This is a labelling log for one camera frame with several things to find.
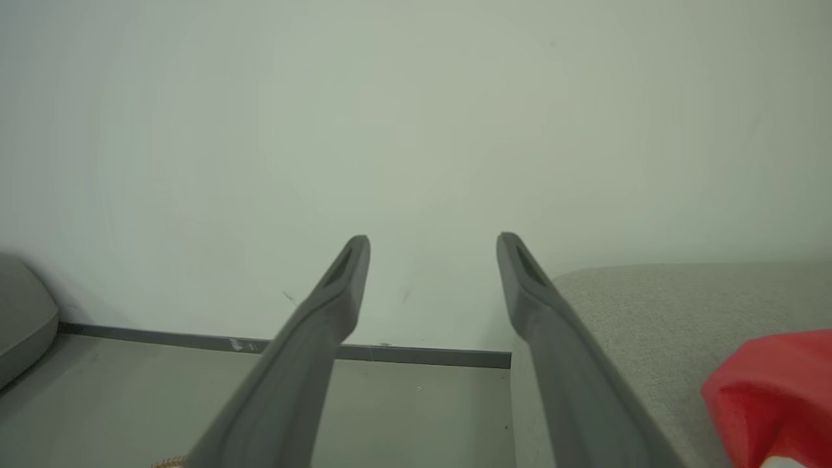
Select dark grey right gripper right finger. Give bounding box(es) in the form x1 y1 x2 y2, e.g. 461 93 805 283
496 231 688 468

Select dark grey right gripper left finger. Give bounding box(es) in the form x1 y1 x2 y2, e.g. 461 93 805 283
185 234 371 468

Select red shorts with white stripe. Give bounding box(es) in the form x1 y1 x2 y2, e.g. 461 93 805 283
701 328 832 468

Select grey fabric sofa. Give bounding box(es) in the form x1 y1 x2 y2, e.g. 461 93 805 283
510 260 832 468

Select dark grey baseboard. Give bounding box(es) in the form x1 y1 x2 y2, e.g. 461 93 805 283
58 322 512 370

